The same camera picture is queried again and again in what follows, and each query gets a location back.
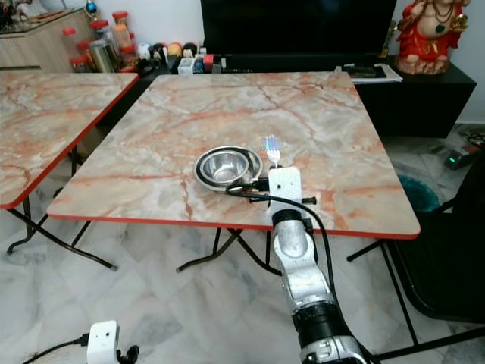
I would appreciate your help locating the red gold statue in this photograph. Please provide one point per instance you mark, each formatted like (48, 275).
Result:
(432, 34)

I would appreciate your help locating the black white plush toy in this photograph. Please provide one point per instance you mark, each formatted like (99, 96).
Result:
(159, 51)

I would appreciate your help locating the black chair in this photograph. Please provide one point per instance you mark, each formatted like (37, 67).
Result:
(439, 250)

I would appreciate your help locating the black television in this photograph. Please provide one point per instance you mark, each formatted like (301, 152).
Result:
(295, 26)

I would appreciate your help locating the white paper stack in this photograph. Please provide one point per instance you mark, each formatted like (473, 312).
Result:
(385, 73)

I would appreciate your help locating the black monkey plush toy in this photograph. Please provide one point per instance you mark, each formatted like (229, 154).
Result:
(189, 51)

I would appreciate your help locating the teal round basket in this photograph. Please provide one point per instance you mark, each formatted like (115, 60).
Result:
(418, 193)

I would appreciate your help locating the black device with green light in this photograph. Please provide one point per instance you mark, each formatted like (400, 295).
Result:
(462, 155)

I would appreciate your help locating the orange-filled red-lidded jar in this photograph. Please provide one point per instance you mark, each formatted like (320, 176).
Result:
(120, 29)

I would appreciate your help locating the marble folding table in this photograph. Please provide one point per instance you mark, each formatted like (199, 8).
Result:
(45, 129)
(348, 114)

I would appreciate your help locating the white blue small box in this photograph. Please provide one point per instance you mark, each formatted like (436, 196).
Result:
(186, 66)

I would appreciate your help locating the metal fork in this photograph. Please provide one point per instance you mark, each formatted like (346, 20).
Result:
(273, 149)

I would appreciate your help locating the clear red-lidded jar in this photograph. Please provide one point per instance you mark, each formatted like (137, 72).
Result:
(100, 29)

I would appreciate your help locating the tall red-lidded jar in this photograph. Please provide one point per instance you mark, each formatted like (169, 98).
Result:
(70, 44)

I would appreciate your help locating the steel canister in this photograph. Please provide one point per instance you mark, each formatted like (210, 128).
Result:
(101, 56)

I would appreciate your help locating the yellow plush toy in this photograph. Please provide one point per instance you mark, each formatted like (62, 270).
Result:
(174, 49)

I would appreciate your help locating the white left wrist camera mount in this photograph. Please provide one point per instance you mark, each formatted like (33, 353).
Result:
(102, 341)

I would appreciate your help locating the small red box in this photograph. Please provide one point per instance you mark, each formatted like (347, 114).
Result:
(207, 61)

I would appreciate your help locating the steel bowl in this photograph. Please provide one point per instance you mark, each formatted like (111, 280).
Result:
(225, 165)

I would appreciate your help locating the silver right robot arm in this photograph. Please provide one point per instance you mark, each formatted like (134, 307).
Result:
(299, 265)

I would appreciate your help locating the light wooden cabinet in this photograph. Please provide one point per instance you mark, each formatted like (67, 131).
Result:
(38, 45)

